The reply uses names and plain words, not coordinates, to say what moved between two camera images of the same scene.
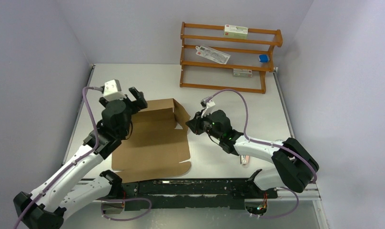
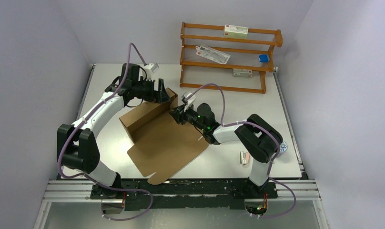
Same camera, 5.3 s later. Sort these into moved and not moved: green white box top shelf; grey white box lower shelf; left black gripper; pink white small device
Moved: left black gripper
Not moved: grey white box lower shelf; pink white small device; green white box top shelf
